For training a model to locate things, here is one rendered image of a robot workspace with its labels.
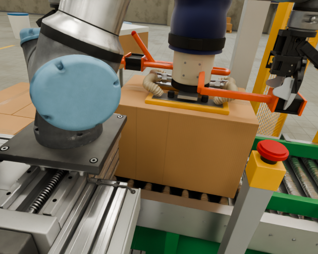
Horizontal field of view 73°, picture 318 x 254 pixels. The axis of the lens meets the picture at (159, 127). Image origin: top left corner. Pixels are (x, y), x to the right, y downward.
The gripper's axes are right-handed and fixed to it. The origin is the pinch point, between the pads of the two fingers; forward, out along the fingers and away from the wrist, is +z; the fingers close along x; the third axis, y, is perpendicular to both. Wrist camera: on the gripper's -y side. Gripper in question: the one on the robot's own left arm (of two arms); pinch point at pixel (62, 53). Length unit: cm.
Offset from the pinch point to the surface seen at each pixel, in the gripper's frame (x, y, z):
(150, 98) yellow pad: -12.4, 45.2, 11.3
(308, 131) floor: 173, 211, 109
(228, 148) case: -18, 80, 26
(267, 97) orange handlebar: -27, 85, -1
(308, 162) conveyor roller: 23, 136, 54
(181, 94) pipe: -11, 58, 8
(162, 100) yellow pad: -13, 50, 11
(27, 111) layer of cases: 29, -57, 53
